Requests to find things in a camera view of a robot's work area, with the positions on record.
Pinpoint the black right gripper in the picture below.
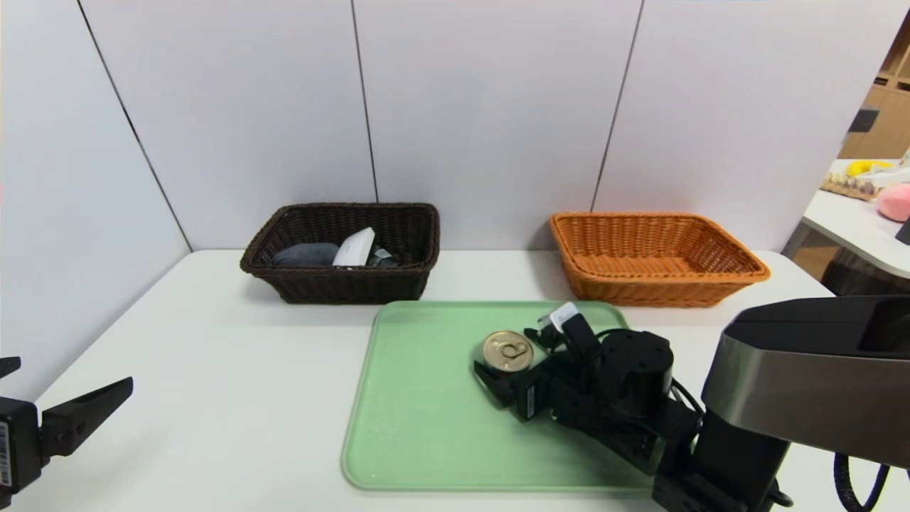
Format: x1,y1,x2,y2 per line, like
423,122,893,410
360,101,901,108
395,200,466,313
473,327,602,422

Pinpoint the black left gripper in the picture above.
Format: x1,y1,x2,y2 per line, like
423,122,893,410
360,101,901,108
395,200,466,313
0,356,134,510

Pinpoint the cat food tin can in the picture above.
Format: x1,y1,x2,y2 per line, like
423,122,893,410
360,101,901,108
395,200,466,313
482,330,534,374

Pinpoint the white rounded plastic box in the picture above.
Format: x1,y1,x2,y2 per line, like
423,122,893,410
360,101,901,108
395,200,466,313
333,227,376,268

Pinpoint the dark grey towel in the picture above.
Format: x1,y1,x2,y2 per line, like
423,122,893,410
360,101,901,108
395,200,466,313
274,242,341,268

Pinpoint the orange wicker basket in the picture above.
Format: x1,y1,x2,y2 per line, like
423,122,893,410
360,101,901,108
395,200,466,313
549,211,771,308

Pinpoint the dark brown wicker basket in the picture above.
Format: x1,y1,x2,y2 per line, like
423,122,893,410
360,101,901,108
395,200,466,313
240,203,440,305

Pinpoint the light green plastic tray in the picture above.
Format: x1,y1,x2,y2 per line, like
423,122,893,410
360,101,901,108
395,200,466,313
340,300,706,493

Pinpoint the white side table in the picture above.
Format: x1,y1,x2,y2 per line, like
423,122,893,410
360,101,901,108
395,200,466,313
803,158,910,278

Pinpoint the brown woven mat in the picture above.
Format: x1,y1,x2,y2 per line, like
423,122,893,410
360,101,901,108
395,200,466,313
821,173,882,201

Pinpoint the pink plush toy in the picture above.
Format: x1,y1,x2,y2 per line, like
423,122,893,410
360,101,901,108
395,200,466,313
878,181,910,221

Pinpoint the wooden shelf unit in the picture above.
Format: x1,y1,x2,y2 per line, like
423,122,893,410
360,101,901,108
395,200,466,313
839,14,910,161

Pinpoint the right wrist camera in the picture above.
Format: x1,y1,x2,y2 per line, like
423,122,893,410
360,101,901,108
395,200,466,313
538,302,601,360

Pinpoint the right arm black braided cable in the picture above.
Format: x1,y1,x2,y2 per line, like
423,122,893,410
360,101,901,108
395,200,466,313
833,454,891,512

